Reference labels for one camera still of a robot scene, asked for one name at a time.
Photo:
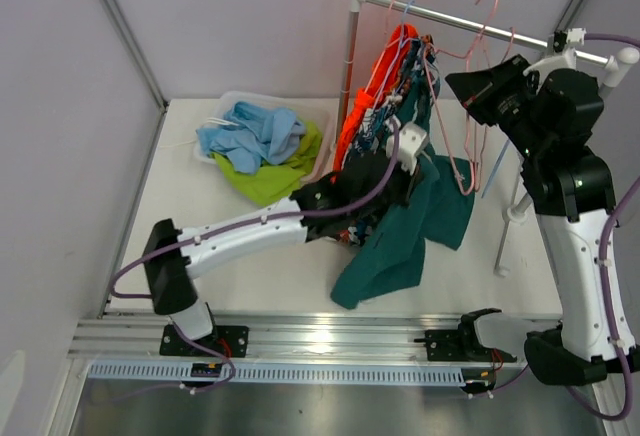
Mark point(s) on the patterned navy white shorts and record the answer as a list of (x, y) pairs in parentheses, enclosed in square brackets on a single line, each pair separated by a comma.
[(375, 121)]

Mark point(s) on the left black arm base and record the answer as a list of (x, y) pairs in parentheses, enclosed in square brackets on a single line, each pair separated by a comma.
[(229, 340)]

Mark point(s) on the slotted grey cable duct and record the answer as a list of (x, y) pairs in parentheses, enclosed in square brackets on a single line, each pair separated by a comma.
[(411, 375)]

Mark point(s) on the pink hanger for orange shorts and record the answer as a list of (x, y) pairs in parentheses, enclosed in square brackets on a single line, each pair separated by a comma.
[(391, 42)]

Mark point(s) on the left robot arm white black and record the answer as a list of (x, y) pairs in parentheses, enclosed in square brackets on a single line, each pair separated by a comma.
[(174, 257)]

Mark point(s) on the silver clothes rack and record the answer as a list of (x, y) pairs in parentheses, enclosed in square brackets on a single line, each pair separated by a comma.
[(616, 67)]

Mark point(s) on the light blue shorts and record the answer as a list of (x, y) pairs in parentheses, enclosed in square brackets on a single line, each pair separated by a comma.
[(252, 135)]

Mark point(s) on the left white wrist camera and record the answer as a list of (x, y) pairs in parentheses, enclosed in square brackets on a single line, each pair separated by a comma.
[(406, 144)]

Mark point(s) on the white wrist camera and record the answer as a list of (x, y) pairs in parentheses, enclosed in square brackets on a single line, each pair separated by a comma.
[(561, 52), (406, 144)]

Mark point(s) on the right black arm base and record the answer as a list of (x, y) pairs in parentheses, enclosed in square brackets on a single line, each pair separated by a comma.
[(461, 344)]

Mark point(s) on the lime green shorts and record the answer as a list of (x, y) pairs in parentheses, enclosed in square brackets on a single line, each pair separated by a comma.
[(273, 182)]

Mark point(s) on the teal green shorts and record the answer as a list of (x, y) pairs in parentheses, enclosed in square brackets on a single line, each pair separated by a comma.
[(392, 257)]

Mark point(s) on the aluminium mounting rail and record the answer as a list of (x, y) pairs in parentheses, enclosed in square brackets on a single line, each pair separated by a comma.
[(316, 337)]

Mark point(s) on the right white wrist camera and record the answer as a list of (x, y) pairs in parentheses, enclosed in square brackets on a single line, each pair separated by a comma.
[(561, 52)]

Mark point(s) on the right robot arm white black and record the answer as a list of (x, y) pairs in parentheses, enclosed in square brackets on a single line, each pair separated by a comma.
[(549, 122)]

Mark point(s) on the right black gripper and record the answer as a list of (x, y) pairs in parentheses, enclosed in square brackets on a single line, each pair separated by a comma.
[(478, 90)]

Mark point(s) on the orange shorts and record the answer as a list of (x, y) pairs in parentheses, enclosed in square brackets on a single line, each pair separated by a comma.
[(352, 124)]

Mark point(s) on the blue hanger for patterned shorts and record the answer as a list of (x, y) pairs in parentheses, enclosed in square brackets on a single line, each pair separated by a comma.
[(394, 60)]

